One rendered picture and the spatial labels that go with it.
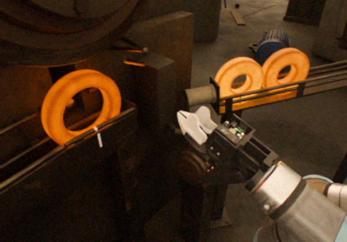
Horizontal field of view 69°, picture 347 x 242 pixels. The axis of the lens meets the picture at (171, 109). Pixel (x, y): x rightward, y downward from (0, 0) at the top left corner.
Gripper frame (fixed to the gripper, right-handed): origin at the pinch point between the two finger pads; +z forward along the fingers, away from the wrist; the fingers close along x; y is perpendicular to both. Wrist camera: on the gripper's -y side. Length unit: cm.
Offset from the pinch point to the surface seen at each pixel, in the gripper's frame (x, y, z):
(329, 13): -263, -35, 24
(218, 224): -28, -71, -22
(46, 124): 22.1, -3.2, 16.7
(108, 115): 8.1, -7.8, 15.2
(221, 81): -24.9, -4.0, 4.7
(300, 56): -45.4, 5.6, -7.3
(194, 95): -17.9, -8.8, 7.8
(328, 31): -262, -50, 14
